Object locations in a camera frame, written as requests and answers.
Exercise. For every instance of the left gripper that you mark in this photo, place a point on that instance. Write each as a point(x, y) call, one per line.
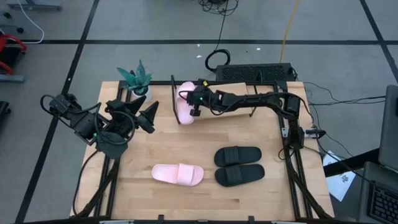
point(121, 116)

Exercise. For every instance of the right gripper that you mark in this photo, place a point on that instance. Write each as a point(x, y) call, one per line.
point(202, 98)

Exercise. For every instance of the pink slide sandal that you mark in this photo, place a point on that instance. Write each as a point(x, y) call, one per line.
point(164, 173)
point(185, 116)

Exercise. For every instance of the black slide sandal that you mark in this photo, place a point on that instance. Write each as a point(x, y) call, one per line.
point(252, 174)
point(248, 155)

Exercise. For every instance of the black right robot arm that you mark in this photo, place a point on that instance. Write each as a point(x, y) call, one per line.
point(248, 99)

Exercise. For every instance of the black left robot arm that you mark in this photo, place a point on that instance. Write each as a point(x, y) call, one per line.
point(84, 121)

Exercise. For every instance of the green plant white pot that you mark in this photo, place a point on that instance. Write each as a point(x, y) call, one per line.
point(138, 81)

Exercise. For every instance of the black perforated computer case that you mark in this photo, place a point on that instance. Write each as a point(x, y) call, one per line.
point(267, 73)

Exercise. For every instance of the black table clamp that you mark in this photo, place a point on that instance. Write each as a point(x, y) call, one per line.
point(160, 218)
point(251, 219)

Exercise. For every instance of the black connector plug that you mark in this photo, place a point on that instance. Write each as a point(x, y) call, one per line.
point(315, 133)

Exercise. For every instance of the grey metal bar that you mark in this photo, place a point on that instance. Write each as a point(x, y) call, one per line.
point(11, 78)

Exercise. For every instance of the red black cart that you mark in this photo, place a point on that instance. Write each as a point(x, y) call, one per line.
point(6, 57)

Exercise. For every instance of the black caster wheel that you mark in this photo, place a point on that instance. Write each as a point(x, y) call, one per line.
point(20, 30)
point(7, 15)

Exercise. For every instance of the grey metal stand foot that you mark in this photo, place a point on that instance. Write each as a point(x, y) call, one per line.
point(34, 5)

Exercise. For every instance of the black desk bar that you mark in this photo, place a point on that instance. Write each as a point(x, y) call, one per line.
point(351, 162)

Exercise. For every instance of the white paper sheet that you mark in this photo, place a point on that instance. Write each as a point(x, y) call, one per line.
point(339, 186)

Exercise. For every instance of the grey open laptop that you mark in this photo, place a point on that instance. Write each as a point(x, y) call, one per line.
point(390, 130)

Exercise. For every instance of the black aluminium rig frame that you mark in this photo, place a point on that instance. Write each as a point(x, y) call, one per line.
point(158, 83)

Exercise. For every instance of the wooden shelf black metal frame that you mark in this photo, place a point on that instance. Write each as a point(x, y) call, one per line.
point(236, 87)

